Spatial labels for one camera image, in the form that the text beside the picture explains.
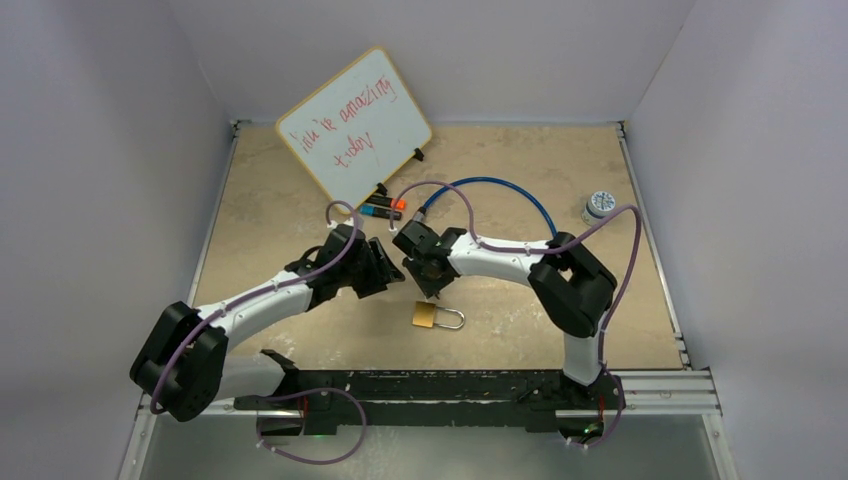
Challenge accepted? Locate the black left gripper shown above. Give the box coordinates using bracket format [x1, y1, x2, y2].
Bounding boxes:
[338, 239, 402, 299]

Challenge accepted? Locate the brass padlock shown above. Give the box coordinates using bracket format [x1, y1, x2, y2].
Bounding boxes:
[411, 302, 466, 331]

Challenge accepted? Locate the blue cable lock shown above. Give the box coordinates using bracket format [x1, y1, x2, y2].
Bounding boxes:
[416, 176, 558, 237]

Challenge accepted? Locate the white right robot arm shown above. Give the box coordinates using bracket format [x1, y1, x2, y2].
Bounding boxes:
[393, 220, 618, 407]

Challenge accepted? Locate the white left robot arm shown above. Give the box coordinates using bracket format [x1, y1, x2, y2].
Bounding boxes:
[129, 224, 405, 422]

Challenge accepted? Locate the blue-capped black marker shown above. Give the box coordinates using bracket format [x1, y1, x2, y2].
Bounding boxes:
[359, 204, 402, 221]

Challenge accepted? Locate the orange-capped black marker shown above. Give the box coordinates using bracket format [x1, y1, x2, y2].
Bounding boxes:
[366, 194, 406, 211]

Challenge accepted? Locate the white dry-erase board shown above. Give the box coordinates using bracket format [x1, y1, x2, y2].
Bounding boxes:
[275, 46, 433, 207]

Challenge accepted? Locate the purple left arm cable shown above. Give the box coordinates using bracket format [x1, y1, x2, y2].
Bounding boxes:
[149, 200, 367, 416]

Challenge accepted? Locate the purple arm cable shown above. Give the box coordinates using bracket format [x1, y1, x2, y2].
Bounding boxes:
[388, 181, 644, 452]
[149, 200, 367, 416]

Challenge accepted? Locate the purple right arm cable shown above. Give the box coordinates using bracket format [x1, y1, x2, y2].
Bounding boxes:
[388, 181, 644, 452]

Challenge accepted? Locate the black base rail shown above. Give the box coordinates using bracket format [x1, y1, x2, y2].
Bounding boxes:
[234, 369, 626, 441]

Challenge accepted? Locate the aluminium frame rail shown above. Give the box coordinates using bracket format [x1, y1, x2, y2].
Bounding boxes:
[617, 370, 721, 415]

